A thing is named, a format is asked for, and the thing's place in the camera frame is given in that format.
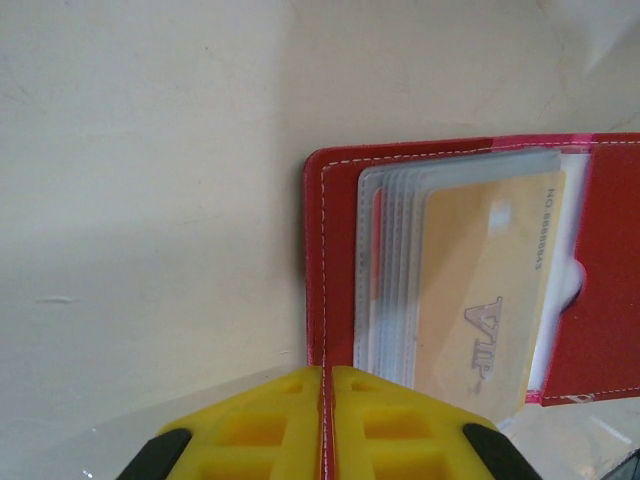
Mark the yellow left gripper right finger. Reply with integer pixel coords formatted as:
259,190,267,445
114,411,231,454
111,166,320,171
332,367,534,480

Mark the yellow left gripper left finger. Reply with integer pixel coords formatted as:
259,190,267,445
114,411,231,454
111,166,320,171
117,367,324,480

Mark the red card holder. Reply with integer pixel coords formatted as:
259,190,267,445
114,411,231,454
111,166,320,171
303,132,640,480

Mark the red pink printed card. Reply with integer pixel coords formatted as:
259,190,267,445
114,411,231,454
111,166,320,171
372,188,387,301

